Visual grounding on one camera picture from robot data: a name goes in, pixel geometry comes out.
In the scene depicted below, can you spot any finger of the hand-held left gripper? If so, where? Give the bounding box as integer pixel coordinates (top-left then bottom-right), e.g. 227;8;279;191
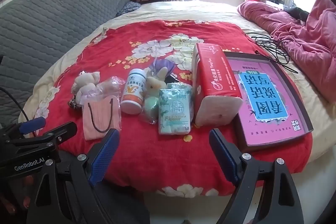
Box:
39;122;78;146
18;116;47;136

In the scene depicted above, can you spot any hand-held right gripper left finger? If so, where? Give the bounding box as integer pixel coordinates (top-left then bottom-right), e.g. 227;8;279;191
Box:
26;128;150;224

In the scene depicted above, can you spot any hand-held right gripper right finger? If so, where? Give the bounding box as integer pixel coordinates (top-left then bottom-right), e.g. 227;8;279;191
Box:
209;128;305;224

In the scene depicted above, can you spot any leopard print cloth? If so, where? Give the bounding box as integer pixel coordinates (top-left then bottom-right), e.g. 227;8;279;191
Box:
68;97;82;111

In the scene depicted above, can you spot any plastic bag of pink masks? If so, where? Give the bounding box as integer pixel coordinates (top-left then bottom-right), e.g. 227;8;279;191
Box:
82;76;125;140

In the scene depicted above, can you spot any cream bear plush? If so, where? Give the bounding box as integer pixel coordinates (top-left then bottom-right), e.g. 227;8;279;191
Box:
71;71;101;104

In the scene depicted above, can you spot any green pocket tissue pack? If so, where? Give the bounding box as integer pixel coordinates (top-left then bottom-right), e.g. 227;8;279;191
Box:
158;82;194;135

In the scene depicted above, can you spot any beige rabbit plush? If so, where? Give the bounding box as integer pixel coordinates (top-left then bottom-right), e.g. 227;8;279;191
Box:
145;67;169;98

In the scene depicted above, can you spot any person's left hand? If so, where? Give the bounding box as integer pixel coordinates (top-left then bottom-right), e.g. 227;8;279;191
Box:
0;177;36;216

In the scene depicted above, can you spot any red floral blanket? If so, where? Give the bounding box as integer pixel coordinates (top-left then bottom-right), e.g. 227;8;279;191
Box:
22;20;314;198

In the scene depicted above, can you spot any green egg-shaped sponge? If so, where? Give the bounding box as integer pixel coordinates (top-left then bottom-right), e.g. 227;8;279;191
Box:
144;97;159;115

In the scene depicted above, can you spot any white vitamin bottle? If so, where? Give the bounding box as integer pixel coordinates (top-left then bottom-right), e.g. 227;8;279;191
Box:
120;68;147;115

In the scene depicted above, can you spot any pink picture book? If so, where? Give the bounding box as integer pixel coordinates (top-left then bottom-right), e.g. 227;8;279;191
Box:
228;60;307;146

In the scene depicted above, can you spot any dark blue patterned cloth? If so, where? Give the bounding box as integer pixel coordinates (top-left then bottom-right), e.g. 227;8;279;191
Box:
115;1;142;17

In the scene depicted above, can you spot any pink duvet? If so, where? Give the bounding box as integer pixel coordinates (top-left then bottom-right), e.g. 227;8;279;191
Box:
238;0;336;102

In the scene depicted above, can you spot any cream bed sheet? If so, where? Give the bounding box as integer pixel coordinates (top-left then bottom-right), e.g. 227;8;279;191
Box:
18;0;336;169

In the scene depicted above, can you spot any black cloth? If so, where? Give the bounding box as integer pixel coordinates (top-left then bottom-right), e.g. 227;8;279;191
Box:
283;7;310;22

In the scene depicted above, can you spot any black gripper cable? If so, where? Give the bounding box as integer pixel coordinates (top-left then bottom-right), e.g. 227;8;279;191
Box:
0;86;29;125

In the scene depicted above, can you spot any thin black cable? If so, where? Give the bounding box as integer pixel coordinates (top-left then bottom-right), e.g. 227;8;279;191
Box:
245;32;300;75

